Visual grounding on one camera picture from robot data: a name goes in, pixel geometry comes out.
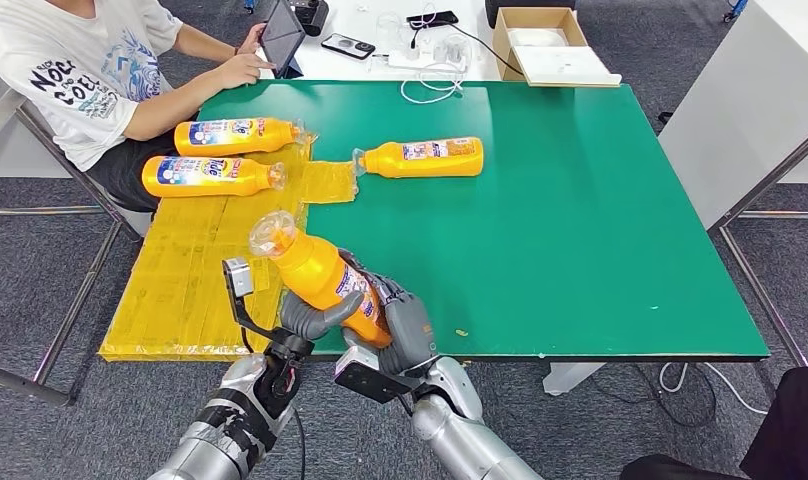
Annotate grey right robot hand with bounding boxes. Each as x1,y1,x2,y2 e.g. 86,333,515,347
337,248,440,377

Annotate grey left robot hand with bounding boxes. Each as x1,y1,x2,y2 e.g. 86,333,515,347
279,291,367,342

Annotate orange detergent bottle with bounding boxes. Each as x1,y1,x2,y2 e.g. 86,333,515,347
352,136,485,179
141,154,288,199
247,210,393,350
173,117,307,159

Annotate black tablet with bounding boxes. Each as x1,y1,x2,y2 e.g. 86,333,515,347
259,0,307,79

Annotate yellow taped cardboard mat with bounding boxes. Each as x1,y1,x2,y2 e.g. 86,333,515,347
99,129,360,364

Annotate white table foot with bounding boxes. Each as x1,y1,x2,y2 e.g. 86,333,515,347
543,362,607,397

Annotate white desk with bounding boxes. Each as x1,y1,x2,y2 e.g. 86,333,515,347
248,0,505,84

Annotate white power strip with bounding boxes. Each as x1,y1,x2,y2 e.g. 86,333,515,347
385,34,473,74

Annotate smartphone in dark case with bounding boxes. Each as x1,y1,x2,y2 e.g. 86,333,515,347
321,33,377,62

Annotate open cardboard box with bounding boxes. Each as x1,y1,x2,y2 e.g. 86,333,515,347
492,7,623,89

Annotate black handheld controller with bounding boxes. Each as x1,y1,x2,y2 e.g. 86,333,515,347
291,0,330,38

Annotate black smartphone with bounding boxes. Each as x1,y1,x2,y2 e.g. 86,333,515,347
407,11,460,32

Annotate person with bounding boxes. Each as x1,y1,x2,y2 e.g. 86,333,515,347
0,0,276,213
619,367,808,480

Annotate white panel table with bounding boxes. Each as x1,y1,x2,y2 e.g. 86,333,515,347
0,62,157,240

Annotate white cabinet table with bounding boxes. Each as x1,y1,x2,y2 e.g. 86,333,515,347
656,0,808,232

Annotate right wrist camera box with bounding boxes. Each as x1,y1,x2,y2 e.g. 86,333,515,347
332,344,426,405

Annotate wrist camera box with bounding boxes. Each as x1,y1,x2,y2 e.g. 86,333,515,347
332,344,426,405
221,256,283,342

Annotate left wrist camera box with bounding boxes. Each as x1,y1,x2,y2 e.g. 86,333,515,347
221,256,283,342

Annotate steel table frame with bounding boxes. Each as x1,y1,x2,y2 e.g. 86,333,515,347
0,105,144,409
708,122,808,370

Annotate black floor cable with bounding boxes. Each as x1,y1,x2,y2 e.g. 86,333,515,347
589,364,718,431

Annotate white floor cable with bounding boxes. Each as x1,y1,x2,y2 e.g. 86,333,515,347
658,362,770,417

